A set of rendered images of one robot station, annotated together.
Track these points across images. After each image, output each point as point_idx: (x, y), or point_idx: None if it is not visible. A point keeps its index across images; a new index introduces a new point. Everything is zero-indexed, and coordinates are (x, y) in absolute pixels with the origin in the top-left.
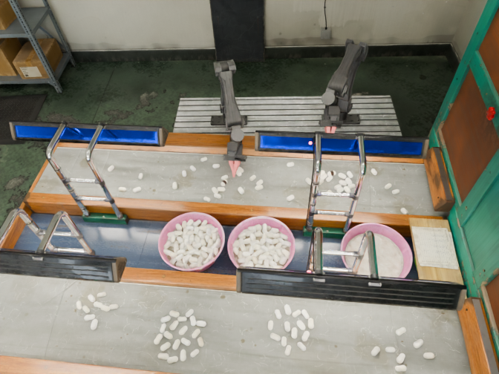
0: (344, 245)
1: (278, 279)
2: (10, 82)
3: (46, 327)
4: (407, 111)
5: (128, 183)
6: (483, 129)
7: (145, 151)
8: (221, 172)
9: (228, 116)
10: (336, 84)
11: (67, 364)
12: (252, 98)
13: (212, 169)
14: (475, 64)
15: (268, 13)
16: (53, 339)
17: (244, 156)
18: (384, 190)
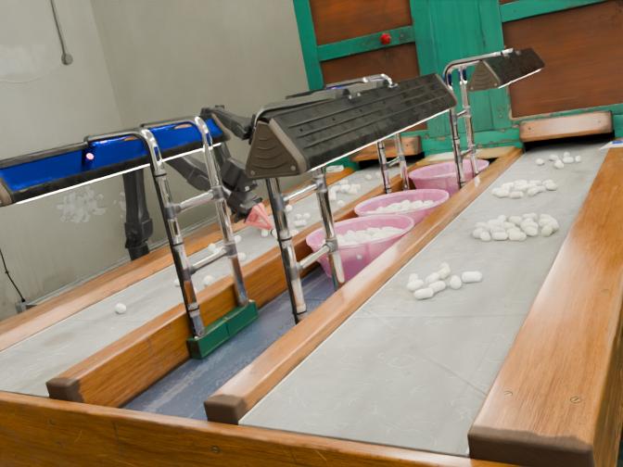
0: (427, 183)
1: (498, 61)
2: None
3: (458, 321)
4: None
5: (180, 294)
6: (384, 67)
7: (124, 289)
8: (250, 239)
9: (201, 169)
10: (247, 122)
11: (551, 274)
12: (124, 258)
13: (237, 244)
14: (328, 50)
15: None
16: (489, 311)
17: (260, 196)
18: (371, 180)
